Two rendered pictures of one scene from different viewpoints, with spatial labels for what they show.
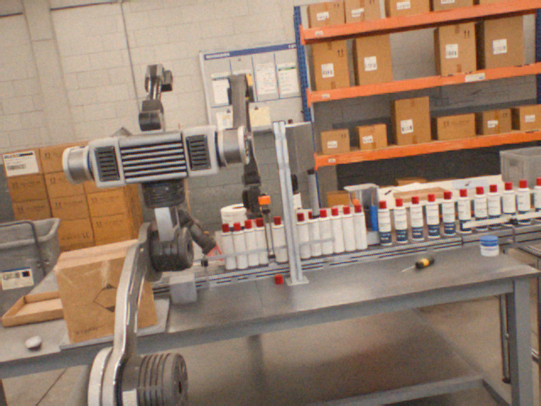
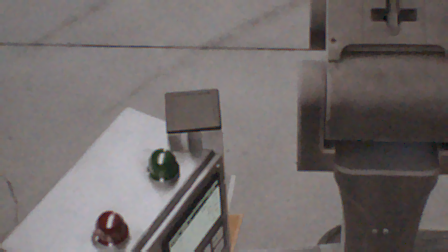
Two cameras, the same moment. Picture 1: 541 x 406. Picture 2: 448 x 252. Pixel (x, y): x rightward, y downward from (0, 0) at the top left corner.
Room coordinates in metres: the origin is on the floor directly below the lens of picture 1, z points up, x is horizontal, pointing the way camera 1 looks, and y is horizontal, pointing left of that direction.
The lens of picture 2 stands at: (2.63, 0.00, 2.00)
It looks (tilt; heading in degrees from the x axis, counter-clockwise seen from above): 47 degrees down; 185
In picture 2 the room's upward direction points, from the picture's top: 4 degrees counter-clockwise
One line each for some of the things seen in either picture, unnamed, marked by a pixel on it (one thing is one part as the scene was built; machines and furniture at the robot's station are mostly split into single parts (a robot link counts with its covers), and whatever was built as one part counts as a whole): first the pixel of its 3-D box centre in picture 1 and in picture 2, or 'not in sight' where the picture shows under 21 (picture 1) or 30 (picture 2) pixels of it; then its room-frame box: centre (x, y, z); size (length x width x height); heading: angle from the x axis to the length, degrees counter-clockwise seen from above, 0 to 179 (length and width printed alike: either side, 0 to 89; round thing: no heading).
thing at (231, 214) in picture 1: (240, 220); not in sight; (2.91, 0.19, 0.95); 0.20 x 0.20 x 0.14
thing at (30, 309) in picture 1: (50, 304); not in sight; (2.18, 0.99, 0.85); 0.30 x 0.26 x 0.04; 96
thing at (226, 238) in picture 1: (228, 246); not in sight; (2.26, 0.21, 0.98); 0.05 x 0.05 x 0.20
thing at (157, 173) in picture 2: not in sight; (162, 163); (2.19, -0.08, 1.49); 0.03 x 0.03 x 0.02
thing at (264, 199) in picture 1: (267, 229); not in sight; (2.23, 0.03, 1.05); 0.10 x 0.04 x 0.33; 6
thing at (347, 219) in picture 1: (347, 228); not in sight; (2.31, -0.32, 0.98); 0.05 x 0.05 x 0.20
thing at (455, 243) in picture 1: (281, 266); not in sight; (2.28, 0.00, 0.85); 1.65 x 0.11 x 0.05; 96
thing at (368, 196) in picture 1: (363, 215); not in sight; (2.41, -0.42, 1.01); 0.14 x 0.13 x 0.26; 96
